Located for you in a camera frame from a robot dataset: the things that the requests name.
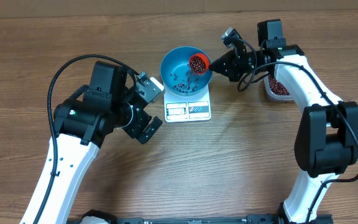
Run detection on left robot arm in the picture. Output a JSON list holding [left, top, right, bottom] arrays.
[[21, 61, 164, 223]]

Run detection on clear plastic container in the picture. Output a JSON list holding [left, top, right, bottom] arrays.
[[264, 75, 293, 102]]

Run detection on red measuring scoop blue handle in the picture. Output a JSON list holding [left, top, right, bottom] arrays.
[[188, 53, 210, 75]]

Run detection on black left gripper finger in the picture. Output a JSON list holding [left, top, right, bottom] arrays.
[[135, 89, 154, 105], [137, 116, 163, 144]]

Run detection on red beans in bowl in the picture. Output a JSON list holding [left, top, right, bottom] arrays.
[[169, 64, 200, 93]]

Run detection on blue bowl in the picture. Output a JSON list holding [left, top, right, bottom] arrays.
[[160, 46, 213, 96]]

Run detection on white kitchen scale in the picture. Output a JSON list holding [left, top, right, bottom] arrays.
[[163, 85, 212, 123]]

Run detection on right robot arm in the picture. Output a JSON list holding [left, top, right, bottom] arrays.
[[209, 19, 358, 223]]

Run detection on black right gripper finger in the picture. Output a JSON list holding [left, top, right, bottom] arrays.
[[209, 50, 236, 70], [214, 68, 238, 82]]

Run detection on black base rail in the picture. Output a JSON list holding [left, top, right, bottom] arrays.
[[67, 208, 334, 224]]

